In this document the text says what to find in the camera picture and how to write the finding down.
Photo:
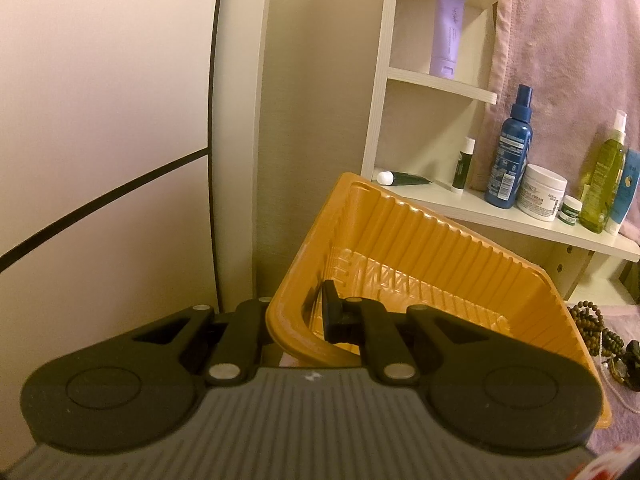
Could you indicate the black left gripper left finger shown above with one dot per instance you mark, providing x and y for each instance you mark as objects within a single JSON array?
[{"x": 239, "y": 350}]

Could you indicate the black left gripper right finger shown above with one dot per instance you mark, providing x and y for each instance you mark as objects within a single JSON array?
[{"x": 368, "y": 325}]

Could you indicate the orange plastic tray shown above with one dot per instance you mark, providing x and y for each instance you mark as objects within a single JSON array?
[{"x": 501, "y": 363}]

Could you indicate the lying green white tube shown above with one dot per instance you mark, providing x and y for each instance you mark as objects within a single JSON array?
[{"x": 398, "y": 178}]

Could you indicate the upright green white stick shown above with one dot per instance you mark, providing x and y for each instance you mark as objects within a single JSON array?
[{"x": 463, "y": 165}]

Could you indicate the white wooden shelf unit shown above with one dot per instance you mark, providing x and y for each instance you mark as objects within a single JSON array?
[{"x": 418, "y": 123}]

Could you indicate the blue spray bottle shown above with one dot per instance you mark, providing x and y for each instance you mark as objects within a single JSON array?
[{"x": 514, "y": 141}]

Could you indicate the white cream jar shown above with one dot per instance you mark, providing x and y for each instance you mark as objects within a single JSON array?
[{"x": 541, "y": 193}]

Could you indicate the small green white jar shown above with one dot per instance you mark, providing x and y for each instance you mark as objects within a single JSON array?
[{"x": 570, "y": 210}]

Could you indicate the green oil spray bottle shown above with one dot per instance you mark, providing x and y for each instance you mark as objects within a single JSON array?
[{"x": 605, "y": 178}]

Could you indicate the blue tube bottle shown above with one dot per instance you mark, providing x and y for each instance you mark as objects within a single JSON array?
[{"x": 625, "y": 192}]

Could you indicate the lilac lotion tube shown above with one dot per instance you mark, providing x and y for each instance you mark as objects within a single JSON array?
[{"x": 448, "y": 23}]

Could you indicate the pink fluffy blanket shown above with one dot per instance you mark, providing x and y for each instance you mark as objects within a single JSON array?
[{"x": 581, "y": 58}]

